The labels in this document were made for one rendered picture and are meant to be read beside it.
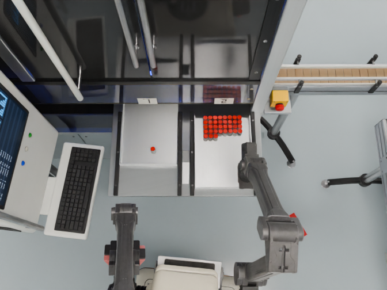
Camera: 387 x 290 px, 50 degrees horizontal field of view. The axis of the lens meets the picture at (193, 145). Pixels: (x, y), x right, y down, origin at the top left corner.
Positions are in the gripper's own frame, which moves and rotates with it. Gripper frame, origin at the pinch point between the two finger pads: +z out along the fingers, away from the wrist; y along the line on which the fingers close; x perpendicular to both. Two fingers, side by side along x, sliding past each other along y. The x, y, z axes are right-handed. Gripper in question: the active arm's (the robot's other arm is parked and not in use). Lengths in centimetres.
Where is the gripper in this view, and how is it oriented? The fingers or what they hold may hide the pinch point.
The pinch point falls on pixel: (245, 180)
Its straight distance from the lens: 168.7
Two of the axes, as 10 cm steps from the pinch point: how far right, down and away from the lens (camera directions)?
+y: 0.0, -9.5, 3.0
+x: -10.0, 0.1, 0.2
